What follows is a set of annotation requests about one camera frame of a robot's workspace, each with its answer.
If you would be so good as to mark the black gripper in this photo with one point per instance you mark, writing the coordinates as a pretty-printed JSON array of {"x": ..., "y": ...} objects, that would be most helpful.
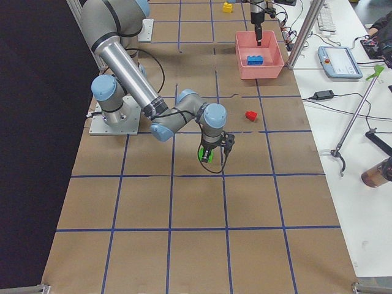
[
  {"x": 209, "y": 145},
  {"x": 256, "y": 16}
]

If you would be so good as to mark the blue toy block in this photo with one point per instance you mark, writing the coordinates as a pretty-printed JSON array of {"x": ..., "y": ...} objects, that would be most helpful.
[{"x": 254, "y": 60}]

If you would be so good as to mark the green toy block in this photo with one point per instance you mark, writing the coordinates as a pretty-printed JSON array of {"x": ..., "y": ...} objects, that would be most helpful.
[{"x": 205, "y": 154}]

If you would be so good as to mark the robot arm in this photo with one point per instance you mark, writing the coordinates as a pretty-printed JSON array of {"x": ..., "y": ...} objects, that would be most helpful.
[
  {"x": 259, "y": 9},
  {"x": 107, "y": 27}
]

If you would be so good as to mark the pink plastic box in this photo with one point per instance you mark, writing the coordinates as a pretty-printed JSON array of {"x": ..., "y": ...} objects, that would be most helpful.
[{"x": 245, "y": 44}]

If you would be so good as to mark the yellow toy block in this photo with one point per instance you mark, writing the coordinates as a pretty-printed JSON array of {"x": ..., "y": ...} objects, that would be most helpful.
[{"x": 227, "y": 7}]

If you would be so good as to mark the red toy block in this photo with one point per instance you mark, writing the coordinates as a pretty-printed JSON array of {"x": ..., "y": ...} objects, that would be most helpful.
[{"x": 251, "y": 115}]

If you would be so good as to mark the white keyboard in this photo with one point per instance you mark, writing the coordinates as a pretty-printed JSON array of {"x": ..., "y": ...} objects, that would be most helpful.
[{"x": 325, "y": 22}]

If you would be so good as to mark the teach pendant tablet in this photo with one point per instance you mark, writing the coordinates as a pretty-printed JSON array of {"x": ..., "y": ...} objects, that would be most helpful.
[{"x": 338, "y": 62}]

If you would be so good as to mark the black power adapter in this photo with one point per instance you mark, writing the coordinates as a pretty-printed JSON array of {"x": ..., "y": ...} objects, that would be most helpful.
[{"x": 323, "y": 95}]

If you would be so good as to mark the brown bottle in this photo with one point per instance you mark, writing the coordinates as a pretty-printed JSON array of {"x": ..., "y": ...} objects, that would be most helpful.
[{"x": 378, "y": 174}]

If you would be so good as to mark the aluminium frame post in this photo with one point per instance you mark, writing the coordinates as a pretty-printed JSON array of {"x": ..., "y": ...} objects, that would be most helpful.
[{"x": 305, "y": 30}]

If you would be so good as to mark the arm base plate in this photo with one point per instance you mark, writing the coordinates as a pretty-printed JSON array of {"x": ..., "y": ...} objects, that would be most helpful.
[
  {"x": 123, "y": 122},
  {"x": 146, "y": 34}
]

